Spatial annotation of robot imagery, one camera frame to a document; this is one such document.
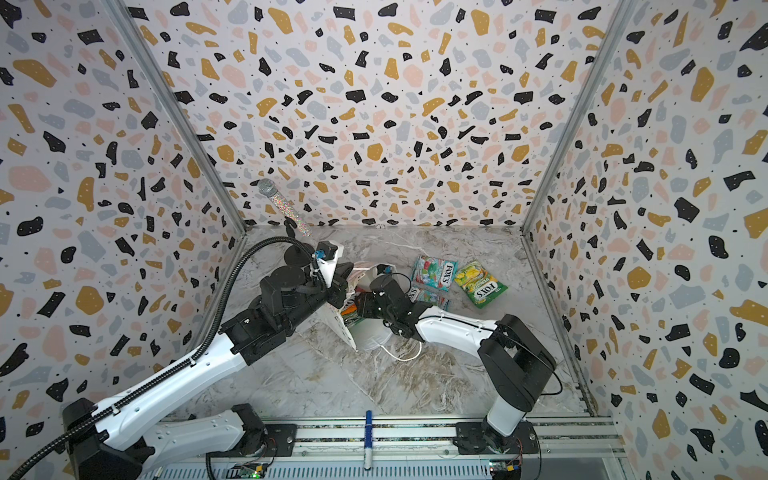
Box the white paper gift bag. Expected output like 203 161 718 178
318 262 410 352

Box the teal fruit Fox's candy bag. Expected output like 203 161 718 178
411 255 458 291

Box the yellow green Fox's candy bag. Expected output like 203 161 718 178
454 260 508 308

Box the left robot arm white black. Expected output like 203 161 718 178
63 261 353 479

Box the glitter microphone on stand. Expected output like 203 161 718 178
257 179 312 267

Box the blue marker pen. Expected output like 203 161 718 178
363 410 373 471

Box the green circuit board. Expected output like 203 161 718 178
229 462 268 479

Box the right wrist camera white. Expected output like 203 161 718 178
371 263 396 279

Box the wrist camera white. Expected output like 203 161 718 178
315 241 344 287
371 263 396 279

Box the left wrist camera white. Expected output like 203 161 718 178
315 241 344 287

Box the black corrugated cable conduit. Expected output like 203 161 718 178
5 236 319 480

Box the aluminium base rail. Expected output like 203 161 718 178
147 415 634 479

